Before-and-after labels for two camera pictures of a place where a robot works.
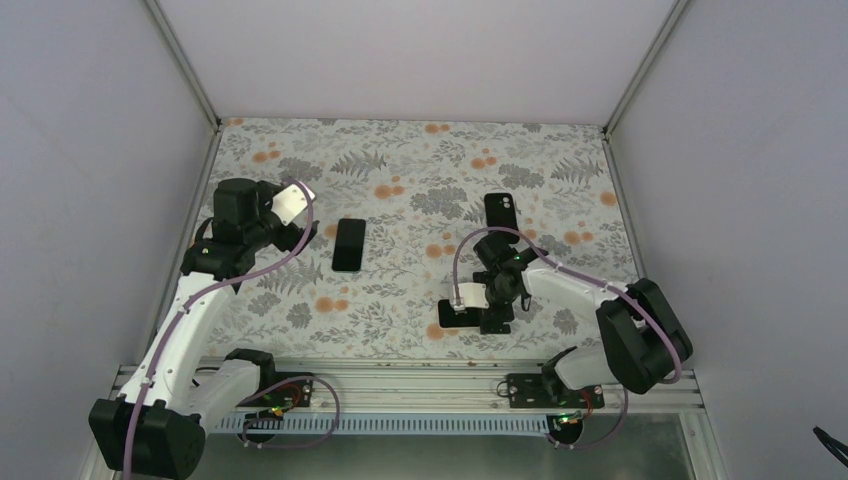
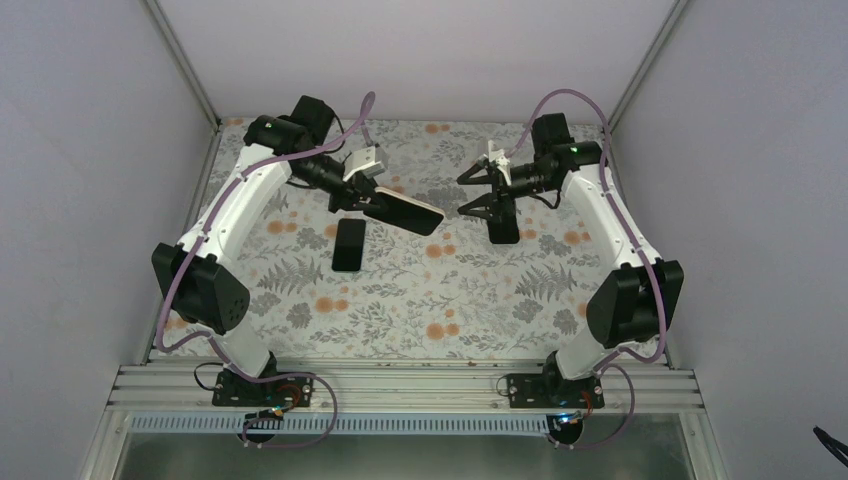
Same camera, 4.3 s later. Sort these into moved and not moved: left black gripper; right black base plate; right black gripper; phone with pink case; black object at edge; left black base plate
Moved: left black gripper; phone with pink case; right black gripper
Not moved: right black base plate; left black base plate; black object at edge
